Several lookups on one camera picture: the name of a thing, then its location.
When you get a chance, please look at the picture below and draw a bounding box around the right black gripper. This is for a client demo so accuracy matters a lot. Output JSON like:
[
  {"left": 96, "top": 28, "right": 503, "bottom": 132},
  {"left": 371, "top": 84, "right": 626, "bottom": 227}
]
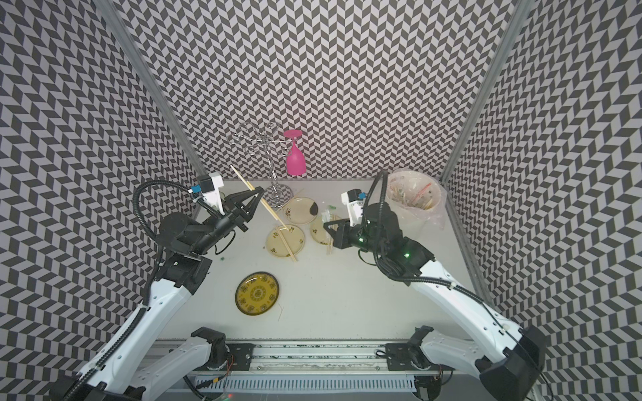
[{"left": 324, "top": 218, "right": 387, "bottom": 257}]

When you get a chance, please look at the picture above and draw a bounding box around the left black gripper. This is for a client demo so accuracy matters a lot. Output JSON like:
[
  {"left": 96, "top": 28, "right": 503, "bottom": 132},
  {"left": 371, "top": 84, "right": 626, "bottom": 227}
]
[{"left": 191, "top": 187, "right": 263, "bottom": 257}]

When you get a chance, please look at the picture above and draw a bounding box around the chopsticks green label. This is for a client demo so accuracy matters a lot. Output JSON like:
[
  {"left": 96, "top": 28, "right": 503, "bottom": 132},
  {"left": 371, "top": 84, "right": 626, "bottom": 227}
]
[{"left": 230, "top": 165, "right": 288, "bottom": 230}]

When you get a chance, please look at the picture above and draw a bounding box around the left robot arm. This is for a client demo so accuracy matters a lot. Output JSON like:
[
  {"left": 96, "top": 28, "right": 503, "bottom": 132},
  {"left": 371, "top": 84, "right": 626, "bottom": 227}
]
[{"left": 48, "top": 175, "right": 264, "bottom": 400}]

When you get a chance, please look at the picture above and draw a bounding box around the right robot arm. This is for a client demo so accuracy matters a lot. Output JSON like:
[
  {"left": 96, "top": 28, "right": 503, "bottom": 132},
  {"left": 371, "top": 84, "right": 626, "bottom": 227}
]
[{"left": 324, "top": 170, "right": 548, "bottom": 400}]

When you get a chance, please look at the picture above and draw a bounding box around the cream plate right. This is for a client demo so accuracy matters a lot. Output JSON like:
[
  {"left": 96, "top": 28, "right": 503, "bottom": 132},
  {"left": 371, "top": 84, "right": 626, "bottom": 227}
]
[{"left": 310, "top": 215, "right": 331, "bottom": 246}]

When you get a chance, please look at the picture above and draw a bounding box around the metal glass holder stand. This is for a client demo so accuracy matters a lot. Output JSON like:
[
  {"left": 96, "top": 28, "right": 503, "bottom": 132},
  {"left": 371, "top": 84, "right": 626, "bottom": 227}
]
[{"left": 228, "top": 120, "right": 294, "bottom": 210}]

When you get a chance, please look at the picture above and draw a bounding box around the cream plate with black spot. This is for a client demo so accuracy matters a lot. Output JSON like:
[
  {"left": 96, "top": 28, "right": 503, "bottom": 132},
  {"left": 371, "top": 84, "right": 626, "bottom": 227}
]
[{"left": 283, "top": 197, "right": 319, "bottom": 225}]

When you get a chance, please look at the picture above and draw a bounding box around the pink plastic wine glass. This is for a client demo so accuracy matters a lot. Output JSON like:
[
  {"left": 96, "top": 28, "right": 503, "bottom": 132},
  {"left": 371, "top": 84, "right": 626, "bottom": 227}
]
[{"left": 284, "top": 130, "right": 307, "bottom": 176}]

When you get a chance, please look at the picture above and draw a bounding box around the yellow green patterned plate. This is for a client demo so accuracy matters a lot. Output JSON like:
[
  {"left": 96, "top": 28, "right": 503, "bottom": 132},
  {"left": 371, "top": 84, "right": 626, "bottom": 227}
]
[{"left": 234, "top": 272, "right": 280, "bottom": 316}]

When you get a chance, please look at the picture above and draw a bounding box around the white trash bucket with bag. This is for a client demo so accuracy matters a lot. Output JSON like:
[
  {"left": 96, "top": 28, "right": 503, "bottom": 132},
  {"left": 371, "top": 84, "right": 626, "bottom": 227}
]
[{"left": 386, "top": 169, "right": 447, "bottom": 240}]

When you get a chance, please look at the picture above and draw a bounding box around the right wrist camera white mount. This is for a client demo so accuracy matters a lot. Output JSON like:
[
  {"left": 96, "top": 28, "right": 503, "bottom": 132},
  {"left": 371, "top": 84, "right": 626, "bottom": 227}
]
[{"left": 341, "top": 189, "right": 367, "bottom": 227}]

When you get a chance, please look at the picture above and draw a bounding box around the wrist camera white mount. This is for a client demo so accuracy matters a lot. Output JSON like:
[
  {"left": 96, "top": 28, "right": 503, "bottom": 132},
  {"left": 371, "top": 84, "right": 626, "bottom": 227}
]
[
  {"left": 188, "top": 172, "right": 225, "bottom": 215},
  {"left": 341, "top": 189, "right": 367, "bottom": 227}
]

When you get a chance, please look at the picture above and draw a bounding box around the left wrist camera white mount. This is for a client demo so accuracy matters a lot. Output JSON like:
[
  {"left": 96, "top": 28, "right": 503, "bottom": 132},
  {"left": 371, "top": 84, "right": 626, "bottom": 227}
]
[{"left": 188, "top": 172, "right": 225, "bottom": 215}]

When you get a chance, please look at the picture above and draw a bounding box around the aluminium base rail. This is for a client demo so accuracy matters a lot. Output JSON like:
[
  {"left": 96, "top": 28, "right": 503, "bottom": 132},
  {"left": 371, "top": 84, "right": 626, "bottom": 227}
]
[{"left": 107, "top": 339, "right": 533, "bottom": 401}]

